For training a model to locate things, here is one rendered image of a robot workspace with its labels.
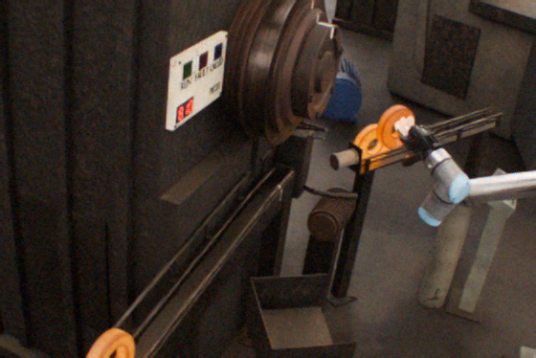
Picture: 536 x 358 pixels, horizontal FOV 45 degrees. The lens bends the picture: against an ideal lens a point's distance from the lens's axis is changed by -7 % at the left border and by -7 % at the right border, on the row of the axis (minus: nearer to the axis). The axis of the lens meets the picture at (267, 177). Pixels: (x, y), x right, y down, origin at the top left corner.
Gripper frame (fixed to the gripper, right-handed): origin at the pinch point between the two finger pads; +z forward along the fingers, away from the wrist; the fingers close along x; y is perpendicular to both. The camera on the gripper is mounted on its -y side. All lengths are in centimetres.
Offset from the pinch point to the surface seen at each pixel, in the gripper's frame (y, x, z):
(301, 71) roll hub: 35, 56, -7
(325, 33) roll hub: 43, 48, -2
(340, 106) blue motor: -105, -94, 113
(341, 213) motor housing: -31.6, 18.5, -9.3
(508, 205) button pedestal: -16, -38, -37
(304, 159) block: -13.7, 32.4, 3.7
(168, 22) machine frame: 53, 97, -4
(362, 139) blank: -12.0, 6.6, 5.8
